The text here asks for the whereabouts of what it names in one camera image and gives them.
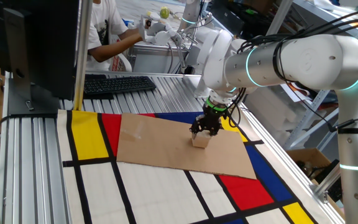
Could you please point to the white plastic chair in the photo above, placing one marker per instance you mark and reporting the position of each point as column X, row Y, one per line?
column 121, row 63

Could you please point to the black computer monitor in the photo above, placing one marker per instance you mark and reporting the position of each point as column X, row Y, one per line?
column 51, row 46

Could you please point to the black keyboard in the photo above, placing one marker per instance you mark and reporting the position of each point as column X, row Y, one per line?
column 120, row 84

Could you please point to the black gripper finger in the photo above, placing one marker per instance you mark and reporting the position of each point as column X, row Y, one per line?
column 216, row 130
column 197, row 127

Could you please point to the bare person forearm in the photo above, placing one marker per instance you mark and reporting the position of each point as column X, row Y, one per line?
column 117, row 43

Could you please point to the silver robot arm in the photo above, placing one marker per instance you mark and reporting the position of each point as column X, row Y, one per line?
column 315, row 59

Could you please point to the grey metal shelf rack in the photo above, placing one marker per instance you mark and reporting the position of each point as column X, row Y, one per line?
column 306, row 119

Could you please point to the colour block patterned cloth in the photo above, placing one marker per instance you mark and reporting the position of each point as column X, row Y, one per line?
column 154, row 193

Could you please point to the white handheld device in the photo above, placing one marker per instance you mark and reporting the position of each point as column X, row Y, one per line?
column 162, row 35

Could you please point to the aluminium frame post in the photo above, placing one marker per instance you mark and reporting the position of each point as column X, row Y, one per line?
column 326, row 183
column 82, row 56

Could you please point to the brown cardboard box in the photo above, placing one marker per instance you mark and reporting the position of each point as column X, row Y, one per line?
column 306, row 155

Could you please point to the person in white shirt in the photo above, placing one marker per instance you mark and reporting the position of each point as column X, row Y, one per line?
column 101, row 18

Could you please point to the light wooden block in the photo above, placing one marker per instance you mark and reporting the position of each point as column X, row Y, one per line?
column 200, row 141

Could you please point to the silver background robot arm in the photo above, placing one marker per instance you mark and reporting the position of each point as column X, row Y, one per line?
column 191, row 11

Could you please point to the green ball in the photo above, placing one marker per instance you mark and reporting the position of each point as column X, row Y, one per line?
column 164, row 12

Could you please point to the brown cardboard sheet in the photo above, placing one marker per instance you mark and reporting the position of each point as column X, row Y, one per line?
column 166, row 149

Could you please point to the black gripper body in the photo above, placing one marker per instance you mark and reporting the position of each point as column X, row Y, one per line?
column 211, row 117

